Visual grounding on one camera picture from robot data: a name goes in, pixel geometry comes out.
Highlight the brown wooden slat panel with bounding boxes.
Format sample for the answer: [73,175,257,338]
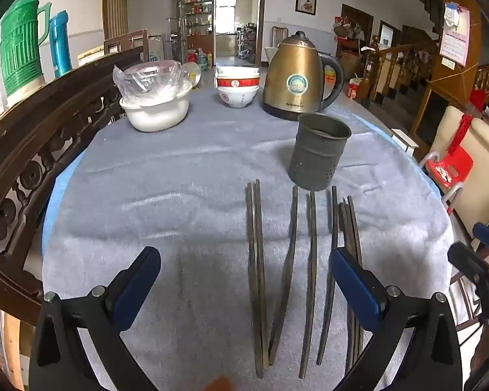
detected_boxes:
[102,0,135,39]

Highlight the pink wall calendar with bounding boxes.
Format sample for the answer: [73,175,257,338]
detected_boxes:
[439,2,471,67]

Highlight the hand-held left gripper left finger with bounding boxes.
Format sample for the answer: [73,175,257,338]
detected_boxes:
[28,246,162,391]

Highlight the white bowl red band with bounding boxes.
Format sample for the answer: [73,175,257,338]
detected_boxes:
[216,66,261,89]

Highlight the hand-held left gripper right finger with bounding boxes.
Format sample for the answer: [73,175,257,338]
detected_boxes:
[330,248,464,391]

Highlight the grey perforated utensil holder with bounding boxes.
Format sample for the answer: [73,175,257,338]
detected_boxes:
[287,113,352,191]

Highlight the grey tablecloth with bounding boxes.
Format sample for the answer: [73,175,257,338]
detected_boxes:
[41,85,453,391]

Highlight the blue thermos bottle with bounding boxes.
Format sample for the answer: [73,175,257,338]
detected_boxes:
[49,11,73,78]

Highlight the grey refrigerator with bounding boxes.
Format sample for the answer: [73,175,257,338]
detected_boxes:
[126,0,182,66]

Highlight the light blue cloth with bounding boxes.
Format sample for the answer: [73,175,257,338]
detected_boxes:
[40,102,447,261]

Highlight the dark wooden chair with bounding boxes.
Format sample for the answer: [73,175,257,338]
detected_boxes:
[104,28,149,55]

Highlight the clear plastic bag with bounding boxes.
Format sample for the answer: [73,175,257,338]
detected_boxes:
[113,60,188,100]

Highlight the cream chair back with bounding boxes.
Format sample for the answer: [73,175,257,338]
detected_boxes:
[430,106,489,253]

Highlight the small white stool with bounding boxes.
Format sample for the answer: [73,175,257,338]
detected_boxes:
[391,128,418,155]

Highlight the white box blue print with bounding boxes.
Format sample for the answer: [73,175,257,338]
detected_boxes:
[149,36,164,64]

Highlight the green thermos jug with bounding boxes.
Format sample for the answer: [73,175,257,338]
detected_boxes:
[0,0,52,97]

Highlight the wooden stair railing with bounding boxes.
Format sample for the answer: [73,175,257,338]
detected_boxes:
[367,35,441,102]

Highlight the person's right hand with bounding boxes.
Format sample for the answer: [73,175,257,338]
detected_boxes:
[467,328,489,389]

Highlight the white plastic basin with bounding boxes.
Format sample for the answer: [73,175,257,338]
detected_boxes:
[119,85,190,133]

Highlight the red plastic child chair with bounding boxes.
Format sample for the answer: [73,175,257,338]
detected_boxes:
[420,147,473,216]

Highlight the red tassel ornament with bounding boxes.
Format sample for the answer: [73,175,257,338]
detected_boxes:
[448,114,473,153]

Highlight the gold electric kettle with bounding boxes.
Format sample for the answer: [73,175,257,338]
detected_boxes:
[262,31,345,122]

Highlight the shelf with bottles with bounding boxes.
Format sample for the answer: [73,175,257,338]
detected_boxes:
[181,0,215,58]

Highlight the wooden pillar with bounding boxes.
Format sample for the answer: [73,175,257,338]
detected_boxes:
[409,0,483,147]

